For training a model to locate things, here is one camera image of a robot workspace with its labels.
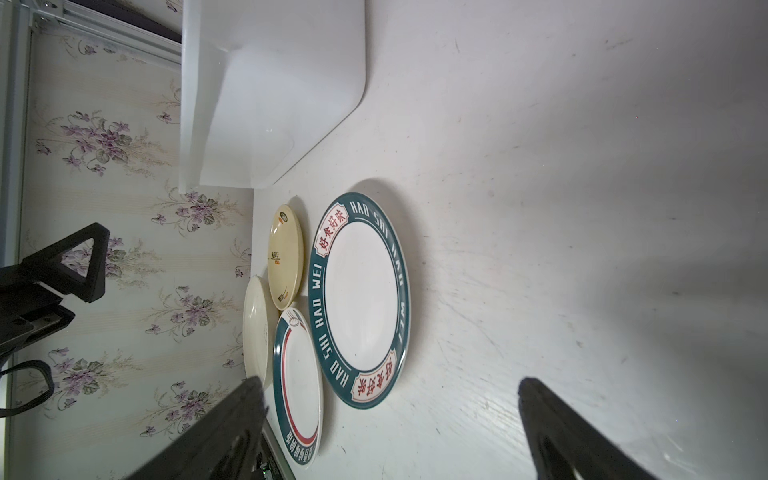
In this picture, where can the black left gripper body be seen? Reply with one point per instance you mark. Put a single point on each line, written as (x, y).
(29, 311)

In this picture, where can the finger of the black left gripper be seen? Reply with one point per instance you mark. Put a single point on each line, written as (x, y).
(75, 265)

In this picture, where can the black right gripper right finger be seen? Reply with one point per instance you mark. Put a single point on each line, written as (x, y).
(563, 444)

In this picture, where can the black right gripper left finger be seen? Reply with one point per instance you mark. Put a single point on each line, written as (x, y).
(223, 444)

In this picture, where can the green rim lettered plate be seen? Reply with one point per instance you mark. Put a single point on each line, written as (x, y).
(359, 300)

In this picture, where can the white plastic bin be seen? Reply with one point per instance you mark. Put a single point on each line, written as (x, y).
(263, 82)

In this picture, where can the green red rimmed plate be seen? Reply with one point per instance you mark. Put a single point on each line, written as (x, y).
(297, 388)

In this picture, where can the large cream plate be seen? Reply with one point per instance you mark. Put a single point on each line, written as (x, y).
(259, 327)

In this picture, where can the small yellow floral plate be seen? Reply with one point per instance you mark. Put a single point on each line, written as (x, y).
(285, 257)

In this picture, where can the aluminium frame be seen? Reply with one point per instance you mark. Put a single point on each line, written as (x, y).
(89, 133)

